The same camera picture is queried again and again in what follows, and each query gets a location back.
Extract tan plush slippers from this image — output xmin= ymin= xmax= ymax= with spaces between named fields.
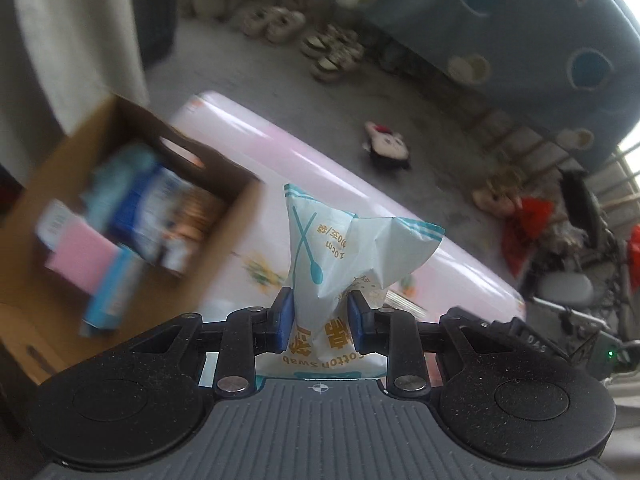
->
xmin=472 ymin=170 xmax=521 ymax=216

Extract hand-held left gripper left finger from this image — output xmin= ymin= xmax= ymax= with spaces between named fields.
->
xmin=121 ymin=286 xmax=297 ymax=398

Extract row of shoes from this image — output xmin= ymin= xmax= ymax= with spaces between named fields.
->
xmin=192 ymin=0 xmax=366 ymax=83

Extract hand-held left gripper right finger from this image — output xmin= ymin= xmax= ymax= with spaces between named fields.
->
xmin=345 ymin=289 xmax=517 ymax=398

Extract blue box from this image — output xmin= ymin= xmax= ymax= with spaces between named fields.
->
xmin=80 ymin=247 xmax=146 ymax=336

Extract pink wet wipes pack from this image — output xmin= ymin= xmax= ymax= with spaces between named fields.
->
xmin=160 ymin=180 xmax=226 ymax=276

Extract black white plush toy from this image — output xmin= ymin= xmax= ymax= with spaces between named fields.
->
xmin=361 ymin=120 xmax=413 ymax=171

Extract white curtain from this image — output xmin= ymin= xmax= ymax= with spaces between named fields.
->
xmin=10 ymin=0 xmax=151 ymax=171

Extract black bicycle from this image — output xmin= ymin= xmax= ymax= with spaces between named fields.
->
xmin=520 ymin=167 xmax=640 ymax=376

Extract cotton swab bag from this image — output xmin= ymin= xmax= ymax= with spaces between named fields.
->
xmin=255 ymin=182 xmax=447 ymax=381

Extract pink knitted cloth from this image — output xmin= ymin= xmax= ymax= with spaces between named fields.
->
xmin=44 ymin=222 xmax=118 ymax=296

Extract blue blanket with circles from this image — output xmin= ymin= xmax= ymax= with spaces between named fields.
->
xmin=260 ymin=0 xmax=640 ymax=181

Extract brown cardboard box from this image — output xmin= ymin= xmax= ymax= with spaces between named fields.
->
xmin=0 ymin=92 xmax=263 ymax=386

